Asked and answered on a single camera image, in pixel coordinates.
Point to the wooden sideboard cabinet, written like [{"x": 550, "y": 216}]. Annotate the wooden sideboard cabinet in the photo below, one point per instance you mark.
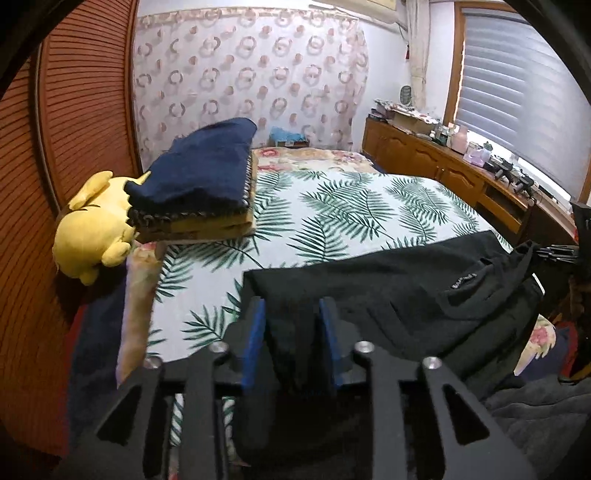
[{"x": 516, "y": 217}]

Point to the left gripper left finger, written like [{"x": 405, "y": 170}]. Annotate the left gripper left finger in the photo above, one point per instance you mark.
[{"x": 132, "y": 438}]

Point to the circle patterned curtain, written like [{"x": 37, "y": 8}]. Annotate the circle patterned curtain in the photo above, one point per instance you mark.
[{"x": 303, "y": 71}]

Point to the grey zebra window blind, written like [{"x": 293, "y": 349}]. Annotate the grey zebra window blind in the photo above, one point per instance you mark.
[{"x": 518, "y": 93}]

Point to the tied beige curtain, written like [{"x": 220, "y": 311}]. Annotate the tied beige curtain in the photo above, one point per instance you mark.
[{"x": 419, "y": 35}]

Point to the small round fan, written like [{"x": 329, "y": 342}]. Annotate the small round fan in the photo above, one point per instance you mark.
[{"x": 406, "y": 95}]

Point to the spare black gripper on sideboard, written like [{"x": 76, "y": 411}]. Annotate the spare black gripper on sideboard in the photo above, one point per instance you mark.
[{"x": 504, "y": 171}]

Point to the box with blue cloth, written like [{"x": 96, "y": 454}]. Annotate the box with blue cloth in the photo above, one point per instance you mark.
[{"x": 281, "y": 138}]

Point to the yellow plush toy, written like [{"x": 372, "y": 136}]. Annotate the yellow plush toy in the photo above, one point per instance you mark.
[{"x": 94, "y": 232}]

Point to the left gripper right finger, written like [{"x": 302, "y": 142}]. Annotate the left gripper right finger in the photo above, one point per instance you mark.
[{"x": 419, "y": 420}]

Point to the black printed t-shirt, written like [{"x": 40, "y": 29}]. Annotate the black printed t-shirt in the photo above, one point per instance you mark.
[{"x": 466, "y": 300}]

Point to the floral blanket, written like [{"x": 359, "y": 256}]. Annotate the floral blanket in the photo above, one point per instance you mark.
[{"x": 286, "y": 159}]

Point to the yellow patterned folded garment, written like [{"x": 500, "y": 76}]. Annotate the yellow patterned folded garment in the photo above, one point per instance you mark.
[{"x": 200, "y": 227}]

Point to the wooden louvered wardrobe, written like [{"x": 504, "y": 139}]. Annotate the wooden louvered wardrobe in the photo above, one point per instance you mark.
[{"x": 66, "y": 113}]

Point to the cardboard box on sideboard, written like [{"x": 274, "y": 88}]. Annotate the cardboard box on sideboard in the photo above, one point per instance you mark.
[{"x": 413, "y": 122}]

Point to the palm leaf bedsheet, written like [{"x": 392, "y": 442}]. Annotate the palm leaf bedsheet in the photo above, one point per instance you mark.
[{"x": 302, "y": 218}]

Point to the purple plastic container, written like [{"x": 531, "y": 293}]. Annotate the purple plastic container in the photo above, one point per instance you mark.
[{"x": 477, "y": 154}]

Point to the navy folded garment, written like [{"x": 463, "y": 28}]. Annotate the navy folded garment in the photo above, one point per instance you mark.
[{"x": 206, "y": 171}]

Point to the pink bottle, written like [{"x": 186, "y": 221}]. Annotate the pink bottle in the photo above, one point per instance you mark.
[{"x": 460, "y": 141}]

